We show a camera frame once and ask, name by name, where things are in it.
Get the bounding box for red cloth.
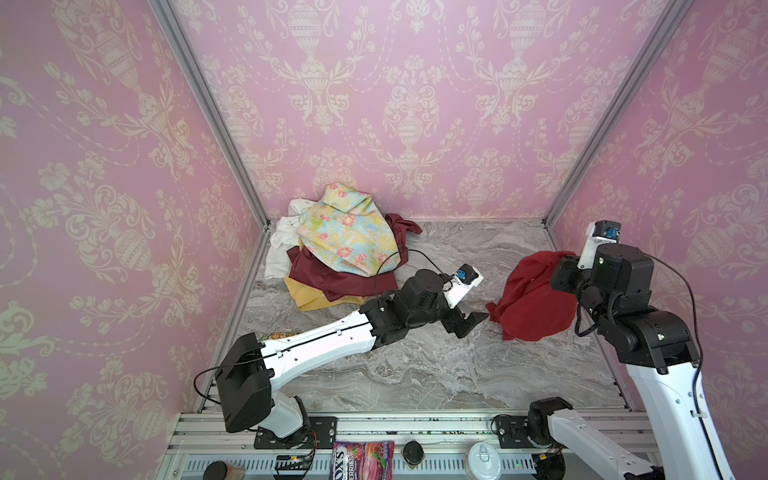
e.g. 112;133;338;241
486;251;577;342

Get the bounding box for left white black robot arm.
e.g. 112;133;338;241
213;264;488;443

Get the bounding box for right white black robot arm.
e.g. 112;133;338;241
527;243;734;479

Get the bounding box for maroon cloth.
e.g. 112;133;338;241
287;214;422;301

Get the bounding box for floral pastel cloth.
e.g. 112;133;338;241
297;183;401;277

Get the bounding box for yellow cloth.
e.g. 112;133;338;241
284;277;367;312

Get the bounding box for white cloth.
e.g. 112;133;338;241
264;198;316;280

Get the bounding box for black round knob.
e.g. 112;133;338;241
402;440;425;469

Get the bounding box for white round lid container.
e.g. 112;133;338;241
465;442;502;480

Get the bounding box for orange green snack packet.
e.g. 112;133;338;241
259;332;299;342

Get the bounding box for pink candy bag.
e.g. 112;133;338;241
329;441;395;480

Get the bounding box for black electronics board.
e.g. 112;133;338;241
273;454;314;480

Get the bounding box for brown black bottle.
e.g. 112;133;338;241
202;460;245;480

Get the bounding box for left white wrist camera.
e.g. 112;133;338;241
443;264;484;308

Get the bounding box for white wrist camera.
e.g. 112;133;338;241
578;220;621;270
443;264;484;308

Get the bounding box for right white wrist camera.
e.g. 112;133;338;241
578;220;621;270

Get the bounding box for aluminium rail frame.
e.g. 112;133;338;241
157;408;595;479

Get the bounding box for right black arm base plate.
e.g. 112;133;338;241
490;414;539;449

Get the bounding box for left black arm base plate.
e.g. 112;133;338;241
253;416;338;450

